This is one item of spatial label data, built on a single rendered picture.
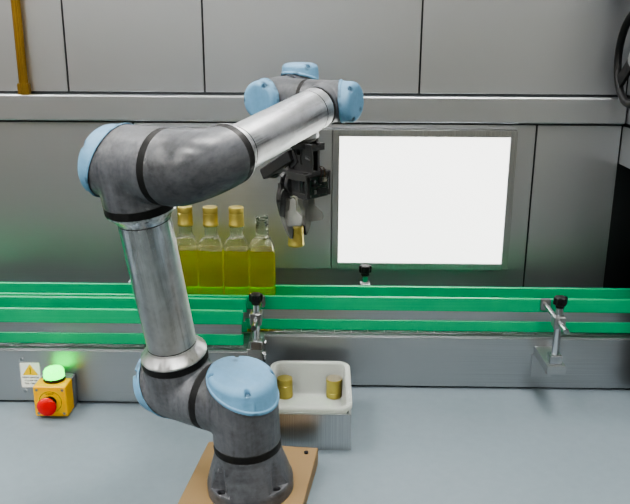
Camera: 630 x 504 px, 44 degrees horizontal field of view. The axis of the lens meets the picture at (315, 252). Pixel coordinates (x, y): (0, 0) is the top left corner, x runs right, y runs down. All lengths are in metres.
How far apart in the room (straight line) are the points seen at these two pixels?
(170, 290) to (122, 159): 0.24
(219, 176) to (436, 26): 0.86
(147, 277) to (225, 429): 0.28
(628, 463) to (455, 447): 0.33
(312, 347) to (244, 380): 0.51
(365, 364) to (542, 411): 0.40
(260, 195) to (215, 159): 0.74
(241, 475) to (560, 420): 0.74
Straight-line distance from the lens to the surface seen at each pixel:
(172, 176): 1.12
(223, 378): 1.29
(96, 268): 2.01
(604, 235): 2.02
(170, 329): 1.31
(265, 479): 1.35
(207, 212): 1.74
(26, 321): 1.79
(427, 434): 1.65
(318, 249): 1.88
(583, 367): 1.89
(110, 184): 1.19
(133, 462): 1.57
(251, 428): 1.30
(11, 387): 1.85
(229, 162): 1.13
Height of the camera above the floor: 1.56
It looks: 16 degrees down
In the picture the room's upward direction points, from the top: straight up
